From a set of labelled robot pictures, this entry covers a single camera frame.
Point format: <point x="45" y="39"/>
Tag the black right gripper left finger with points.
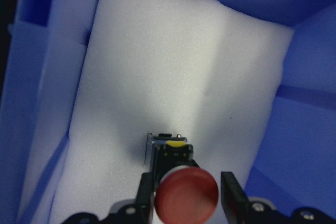
<point x="144" y="200"/>

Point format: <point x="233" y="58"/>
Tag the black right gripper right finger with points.
<point x="233" y="198"/>

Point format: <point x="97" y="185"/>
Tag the red mushroom push button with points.
<point x="183" y="192"/>

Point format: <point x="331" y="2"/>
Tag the white foam pad right bin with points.
<point x="190" y="67"/>

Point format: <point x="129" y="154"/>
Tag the blue right plastic bin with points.
<point x="295" y="162"/>

